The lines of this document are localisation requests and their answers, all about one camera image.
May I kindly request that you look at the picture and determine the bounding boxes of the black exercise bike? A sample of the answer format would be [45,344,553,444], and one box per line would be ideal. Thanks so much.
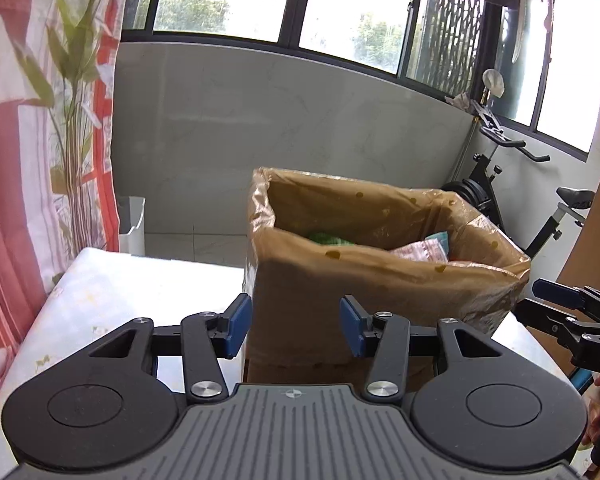
[440,100,597,261]

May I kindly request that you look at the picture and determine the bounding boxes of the brown cardboard box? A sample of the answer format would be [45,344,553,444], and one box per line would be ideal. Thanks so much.
[242,166,532,386]

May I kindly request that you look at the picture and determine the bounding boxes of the printed curtain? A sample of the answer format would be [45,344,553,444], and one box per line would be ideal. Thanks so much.
[0,0,133,461]

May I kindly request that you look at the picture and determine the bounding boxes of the green snack packet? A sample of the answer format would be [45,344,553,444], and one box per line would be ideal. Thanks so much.
[307,231,357,248]

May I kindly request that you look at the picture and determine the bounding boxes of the black framed window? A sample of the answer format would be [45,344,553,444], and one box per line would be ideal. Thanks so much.
[122,0,600,163]

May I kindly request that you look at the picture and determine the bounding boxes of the pink snack packet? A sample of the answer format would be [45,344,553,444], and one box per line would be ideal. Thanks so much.
[391,239,449,264]

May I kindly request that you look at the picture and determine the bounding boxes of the white cloth bundle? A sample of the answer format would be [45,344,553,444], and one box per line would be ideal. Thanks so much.
[482,69,506,98]

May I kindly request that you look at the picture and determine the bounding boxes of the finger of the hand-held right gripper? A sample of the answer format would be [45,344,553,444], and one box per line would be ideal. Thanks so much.
[517,299,600,346]
[532,280,600,311]

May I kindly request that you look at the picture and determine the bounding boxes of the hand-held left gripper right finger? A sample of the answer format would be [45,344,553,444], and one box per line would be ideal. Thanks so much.
[341,296,536,403]

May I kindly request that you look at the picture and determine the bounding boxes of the crumpled cloth on handlebar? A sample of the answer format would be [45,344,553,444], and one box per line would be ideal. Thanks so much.
[445,92,477,111]

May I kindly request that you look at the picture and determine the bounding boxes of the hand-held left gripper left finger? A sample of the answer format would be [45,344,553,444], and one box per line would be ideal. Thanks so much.
[55,294,253,403]

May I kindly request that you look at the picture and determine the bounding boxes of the white plastic bin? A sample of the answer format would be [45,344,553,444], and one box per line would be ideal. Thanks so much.
[117,196,147,256]

